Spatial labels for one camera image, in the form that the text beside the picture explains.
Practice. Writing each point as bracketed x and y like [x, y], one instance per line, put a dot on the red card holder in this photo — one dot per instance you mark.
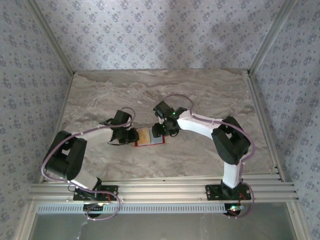
[136, 144]

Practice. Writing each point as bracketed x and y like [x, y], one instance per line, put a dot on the aluminium table side rail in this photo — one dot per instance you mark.
[66, 100]
[262, 112]

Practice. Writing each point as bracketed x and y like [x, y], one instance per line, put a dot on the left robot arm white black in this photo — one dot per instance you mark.
[65, 157]

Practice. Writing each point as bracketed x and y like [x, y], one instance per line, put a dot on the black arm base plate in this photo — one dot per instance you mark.
[113, 190]
[212, 191]

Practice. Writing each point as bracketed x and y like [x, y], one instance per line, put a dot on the aluminium cross rail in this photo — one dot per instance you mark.
[162, 190]

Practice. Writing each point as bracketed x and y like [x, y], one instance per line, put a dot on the blue grey card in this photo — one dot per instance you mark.
[158, 141]

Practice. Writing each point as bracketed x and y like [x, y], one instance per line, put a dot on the grey metal sheet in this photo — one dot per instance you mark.
[162, 227]

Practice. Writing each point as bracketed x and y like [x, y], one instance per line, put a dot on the aluminium upright post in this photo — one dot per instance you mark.
[272, 37]
[51, 37]

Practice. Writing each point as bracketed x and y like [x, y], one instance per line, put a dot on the aluminium frame leg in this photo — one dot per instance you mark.
[26, 222]
[298, 222]

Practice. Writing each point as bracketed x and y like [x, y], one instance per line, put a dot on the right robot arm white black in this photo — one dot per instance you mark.
[231, 142]

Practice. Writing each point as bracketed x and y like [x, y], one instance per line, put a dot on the black controller board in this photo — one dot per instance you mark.
[233, 211]
[93, 207]

